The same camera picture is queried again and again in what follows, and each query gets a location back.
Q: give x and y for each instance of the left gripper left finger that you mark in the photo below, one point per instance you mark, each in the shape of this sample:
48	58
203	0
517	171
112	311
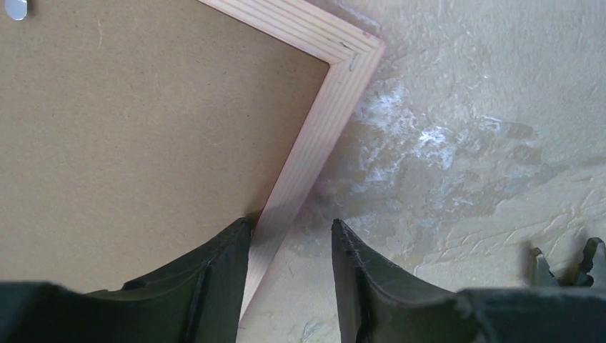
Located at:
195	298

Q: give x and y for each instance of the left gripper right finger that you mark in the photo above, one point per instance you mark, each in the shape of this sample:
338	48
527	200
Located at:
378	301

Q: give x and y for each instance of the pink picture frame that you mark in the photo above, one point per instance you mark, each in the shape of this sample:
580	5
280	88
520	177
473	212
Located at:
134	131

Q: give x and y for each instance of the orange black pliers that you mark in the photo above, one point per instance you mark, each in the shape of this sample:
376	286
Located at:
568	265

